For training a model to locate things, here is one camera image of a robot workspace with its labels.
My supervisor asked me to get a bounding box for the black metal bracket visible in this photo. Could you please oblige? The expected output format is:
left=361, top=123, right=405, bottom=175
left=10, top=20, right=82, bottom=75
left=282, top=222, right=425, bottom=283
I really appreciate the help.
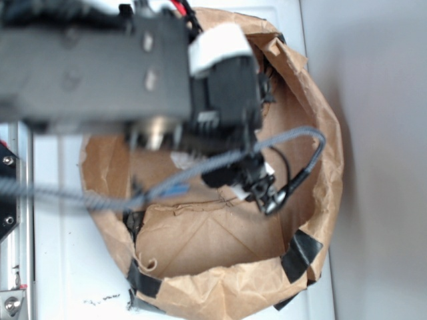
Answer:
left=1, top=140, right=21, bottom=243

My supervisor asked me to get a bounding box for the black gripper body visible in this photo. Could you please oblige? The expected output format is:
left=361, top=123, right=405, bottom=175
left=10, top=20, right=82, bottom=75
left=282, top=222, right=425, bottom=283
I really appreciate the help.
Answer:
left=175, top=23, right=263, bottom=156

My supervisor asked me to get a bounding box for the aluminium frame rail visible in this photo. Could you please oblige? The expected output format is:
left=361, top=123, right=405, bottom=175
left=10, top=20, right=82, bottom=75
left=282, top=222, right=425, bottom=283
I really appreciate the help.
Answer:
left=1, top=123, right=35, bottom=319

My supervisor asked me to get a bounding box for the brown paper bag tray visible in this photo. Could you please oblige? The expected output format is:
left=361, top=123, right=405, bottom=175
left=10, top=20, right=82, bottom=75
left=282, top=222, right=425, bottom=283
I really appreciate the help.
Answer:
left=91, top=8, right=344, bottom=319

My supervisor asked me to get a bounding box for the grey braided cable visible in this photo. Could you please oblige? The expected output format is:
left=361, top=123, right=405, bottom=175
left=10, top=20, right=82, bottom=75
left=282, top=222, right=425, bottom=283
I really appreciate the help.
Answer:
left=0, top=125, right=327, bottom=211

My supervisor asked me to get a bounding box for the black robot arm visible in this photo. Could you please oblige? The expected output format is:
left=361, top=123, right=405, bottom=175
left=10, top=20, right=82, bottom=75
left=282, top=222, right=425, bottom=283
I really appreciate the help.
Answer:
left=1, top=1, right=265, bottom=155

